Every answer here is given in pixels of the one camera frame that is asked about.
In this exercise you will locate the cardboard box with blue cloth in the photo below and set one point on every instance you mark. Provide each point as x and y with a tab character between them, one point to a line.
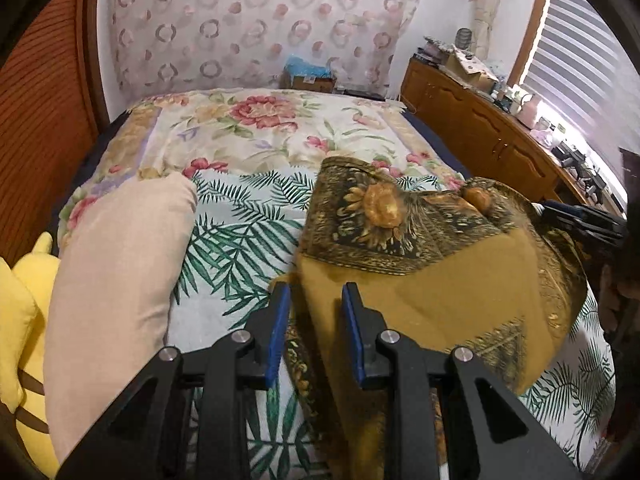
300	75

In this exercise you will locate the pink bottle on cabinet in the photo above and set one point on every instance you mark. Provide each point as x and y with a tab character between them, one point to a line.
528	113

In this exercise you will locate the beige pillow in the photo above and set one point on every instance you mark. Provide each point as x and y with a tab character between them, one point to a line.
110	303

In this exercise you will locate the golden brown patterned scarf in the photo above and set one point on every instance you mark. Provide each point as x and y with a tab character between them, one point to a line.
473	266

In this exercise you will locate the yellow Pikachu plush toy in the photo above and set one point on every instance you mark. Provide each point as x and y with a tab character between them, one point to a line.
26	290

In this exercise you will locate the striped window blind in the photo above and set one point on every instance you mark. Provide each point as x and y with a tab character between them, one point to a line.
581	70

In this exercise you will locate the wooden louvered wardrobe door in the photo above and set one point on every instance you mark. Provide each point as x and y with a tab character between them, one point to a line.
52	111

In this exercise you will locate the dark blue mattress edge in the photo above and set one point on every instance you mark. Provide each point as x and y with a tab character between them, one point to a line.
437	144

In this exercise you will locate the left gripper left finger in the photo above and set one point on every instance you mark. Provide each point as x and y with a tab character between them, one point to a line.
181	398

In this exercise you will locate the floral bed blanket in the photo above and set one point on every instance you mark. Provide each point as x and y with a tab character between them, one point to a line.
254	131

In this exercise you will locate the palm leaf print sheet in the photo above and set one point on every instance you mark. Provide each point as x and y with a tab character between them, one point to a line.
245	234

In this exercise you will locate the open cardboard box on cabinet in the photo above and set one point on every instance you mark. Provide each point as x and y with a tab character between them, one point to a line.
471	70

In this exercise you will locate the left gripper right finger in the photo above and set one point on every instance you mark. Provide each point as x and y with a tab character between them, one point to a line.
451	396

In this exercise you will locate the wooden sideboard cabinet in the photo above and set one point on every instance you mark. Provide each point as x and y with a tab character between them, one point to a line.
488	142

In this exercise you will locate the green glass jar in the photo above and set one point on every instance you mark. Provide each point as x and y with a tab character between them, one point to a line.
463	38

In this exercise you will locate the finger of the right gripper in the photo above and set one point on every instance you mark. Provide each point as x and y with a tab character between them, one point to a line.
551	209
576	224

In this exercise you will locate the patterned sheer curtain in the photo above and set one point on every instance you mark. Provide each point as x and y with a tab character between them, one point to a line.
162	46

